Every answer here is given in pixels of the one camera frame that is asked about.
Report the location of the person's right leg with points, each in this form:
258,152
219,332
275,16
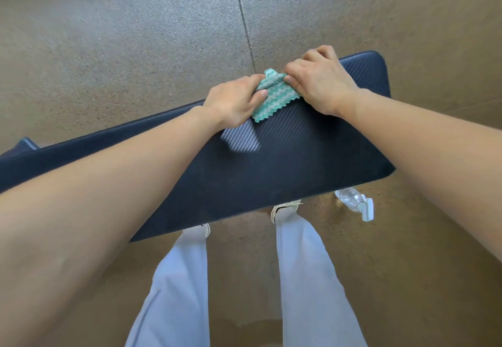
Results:
313,280

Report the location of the person's left thumb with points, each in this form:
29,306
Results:
259,98

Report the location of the green striped cleaning cloth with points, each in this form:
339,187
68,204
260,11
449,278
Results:
274,98

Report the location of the clear spray bottle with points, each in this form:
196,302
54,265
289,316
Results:
355,201

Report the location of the person's right thumb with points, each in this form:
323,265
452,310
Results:
292,84

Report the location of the person's right hand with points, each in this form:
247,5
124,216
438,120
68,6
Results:
321,82

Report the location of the person's left hand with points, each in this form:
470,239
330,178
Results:
231,103

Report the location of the person's leg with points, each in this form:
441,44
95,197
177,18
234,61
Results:
172,292
313,280

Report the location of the person's right shoe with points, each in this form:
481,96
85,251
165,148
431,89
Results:
285,206

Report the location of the person's left shoe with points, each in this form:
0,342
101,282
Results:
204,228

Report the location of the black padded bench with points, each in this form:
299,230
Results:
274,154

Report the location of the person's left forearm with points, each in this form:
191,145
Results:
90,201

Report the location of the person's shoe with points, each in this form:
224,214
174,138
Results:
285,206
204,228

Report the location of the person's right forearm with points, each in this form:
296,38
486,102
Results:
427,150

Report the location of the person's left leg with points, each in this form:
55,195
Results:
172,292

